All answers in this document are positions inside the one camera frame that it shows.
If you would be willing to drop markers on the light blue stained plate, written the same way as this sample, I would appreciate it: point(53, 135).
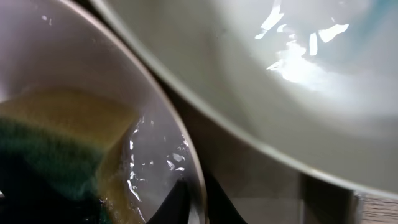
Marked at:
point(311, 83)

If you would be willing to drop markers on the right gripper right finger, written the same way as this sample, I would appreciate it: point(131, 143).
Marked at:
point(220, 208)

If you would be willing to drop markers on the green and yellow sponge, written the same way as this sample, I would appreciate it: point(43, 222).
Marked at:
point(61, 158)

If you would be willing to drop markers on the white plate front stained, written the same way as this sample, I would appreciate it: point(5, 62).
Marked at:
point(60, 45)

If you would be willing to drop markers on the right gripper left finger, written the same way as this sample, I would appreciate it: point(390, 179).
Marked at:
point(175, 208)

